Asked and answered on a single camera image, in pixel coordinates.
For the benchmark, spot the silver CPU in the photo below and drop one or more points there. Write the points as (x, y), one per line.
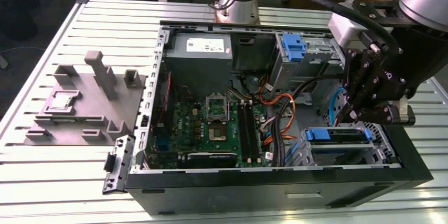
(62, 102)

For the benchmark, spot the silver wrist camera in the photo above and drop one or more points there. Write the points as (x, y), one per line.
(344, 30)

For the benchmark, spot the CPU socket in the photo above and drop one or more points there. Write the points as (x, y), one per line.
(219, 133)

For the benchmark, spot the blue drive latch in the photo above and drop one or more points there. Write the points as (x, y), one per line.
(294, 48)

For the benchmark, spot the black office chair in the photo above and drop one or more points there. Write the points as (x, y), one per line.
(18, 11)

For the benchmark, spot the metal disk bay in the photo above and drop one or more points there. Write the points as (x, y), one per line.
(336, 145)

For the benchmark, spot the metal drive cage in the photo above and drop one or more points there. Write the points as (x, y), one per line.
(315, 51)

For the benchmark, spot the locking lever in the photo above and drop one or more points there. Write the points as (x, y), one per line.
(230, 113)

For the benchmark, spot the grey card retention bracket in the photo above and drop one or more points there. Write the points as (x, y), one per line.
(120, 155)

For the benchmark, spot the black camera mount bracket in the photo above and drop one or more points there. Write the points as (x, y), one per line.
(371, 6)

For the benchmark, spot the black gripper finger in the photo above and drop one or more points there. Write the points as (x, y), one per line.
(375, 112)
(364, 74)

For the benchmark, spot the grey power supply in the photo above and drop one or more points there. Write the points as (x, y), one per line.
(199, 72)

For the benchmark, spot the green RAM stick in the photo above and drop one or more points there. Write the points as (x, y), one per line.
(67, 122)

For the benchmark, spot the grey parts rack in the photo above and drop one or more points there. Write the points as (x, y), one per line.
(87, 106)

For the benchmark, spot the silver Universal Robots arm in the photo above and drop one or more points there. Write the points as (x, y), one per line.
(238, 11)

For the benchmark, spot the green motherboard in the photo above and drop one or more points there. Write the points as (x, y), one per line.
(188, 129)

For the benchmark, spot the hard disk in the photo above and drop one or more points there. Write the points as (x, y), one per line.
(316, 134)

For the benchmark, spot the black graphics card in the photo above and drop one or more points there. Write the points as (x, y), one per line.
(210, 159)

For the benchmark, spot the black open PC case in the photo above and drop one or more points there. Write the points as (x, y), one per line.
(244, 190)

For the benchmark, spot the black RAM slot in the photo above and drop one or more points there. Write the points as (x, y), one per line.
(242, 129)
(252, 129)

